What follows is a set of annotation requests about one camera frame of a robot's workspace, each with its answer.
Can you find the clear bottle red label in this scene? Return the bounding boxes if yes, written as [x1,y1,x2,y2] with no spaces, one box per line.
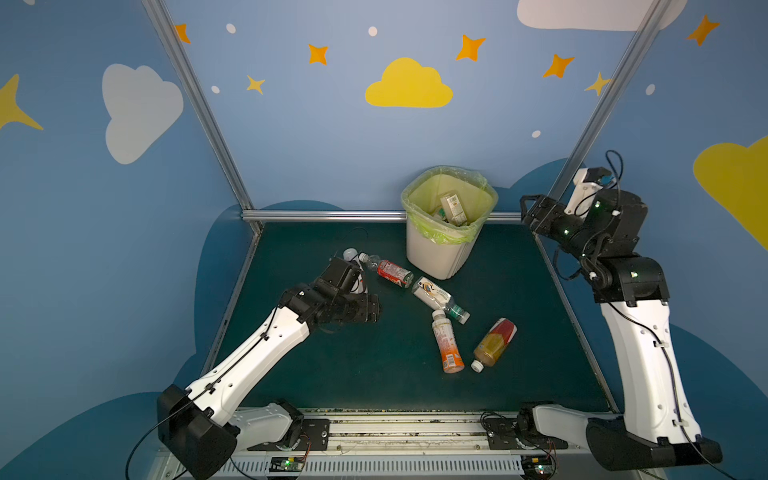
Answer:
[358,253,414,288]

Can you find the white label green cap bottle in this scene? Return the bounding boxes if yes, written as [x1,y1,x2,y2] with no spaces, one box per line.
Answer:
[411,277,470,324]

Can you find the clear bottle green white label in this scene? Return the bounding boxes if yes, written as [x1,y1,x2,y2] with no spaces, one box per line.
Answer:
[440,192,468,226]

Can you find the white orange gradient bottle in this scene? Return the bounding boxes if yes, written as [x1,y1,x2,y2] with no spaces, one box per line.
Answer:
[432,310,465,374]

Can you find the yellow red tea bottle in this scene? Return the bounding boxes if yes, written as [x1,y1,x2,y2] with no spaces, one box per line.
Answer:
[471,318,518,373]

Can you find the white bottle red cap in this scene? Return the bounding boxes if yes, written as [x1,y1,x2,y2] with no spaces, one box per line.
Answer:
[342,248,362,265]

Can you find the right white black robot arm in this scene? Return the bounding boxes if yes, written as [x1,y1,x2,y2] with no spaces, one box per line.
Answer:
[518,189,723,471]

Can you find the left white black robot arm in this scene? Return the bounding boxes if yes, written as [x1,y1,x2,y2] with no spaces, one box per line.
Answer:
[157,284,382,479]

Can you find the white waste bin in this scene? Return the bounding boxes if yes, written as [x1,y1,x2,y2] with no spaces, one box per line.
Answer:
[406,220,476,280]

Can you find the green plastic bin liner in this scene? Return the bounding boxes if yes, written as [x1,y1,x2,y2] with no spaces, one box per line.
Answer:
[401,166,498,245]

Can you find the left controller board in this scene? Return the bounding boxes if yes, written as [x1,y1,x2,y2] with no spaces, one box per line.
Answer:
[268,457,305,473]

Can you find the controller board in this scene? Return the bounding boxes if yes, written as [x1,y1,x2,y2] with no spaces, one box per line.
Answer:
[521,456,554,476]
[268,457,305,473]

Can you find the right controller board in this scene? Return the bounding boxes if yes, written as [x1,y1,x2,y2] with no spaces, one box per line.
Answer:
[521,456,554,476]

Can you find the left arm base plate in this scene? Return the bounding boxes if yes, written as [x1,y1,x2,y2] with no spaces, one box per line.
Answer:
[247,418,331,452]

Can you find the horizontal aluminium frame bar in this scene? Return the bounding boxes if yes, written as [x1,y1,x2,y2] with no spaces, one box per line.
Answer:
[241,209,523,225]

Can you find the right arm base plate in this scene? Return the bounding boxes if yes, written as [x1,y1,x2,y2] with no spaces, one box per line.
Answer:
[479,412,569,452]

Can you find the right aluminium frame post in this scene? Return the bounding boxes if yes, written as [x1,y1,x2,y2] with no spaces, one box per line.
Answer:
[548,0,673,201]

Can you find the aluminium frame post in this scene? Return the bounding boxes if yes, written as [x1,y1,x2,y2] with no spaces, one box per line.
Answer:
[548,0,673,201]
[142,0,253,213]

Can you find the left aluminium frame post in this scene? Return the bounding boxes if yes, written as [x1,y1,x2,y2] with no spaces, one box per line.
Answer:
[142,0,253,213]

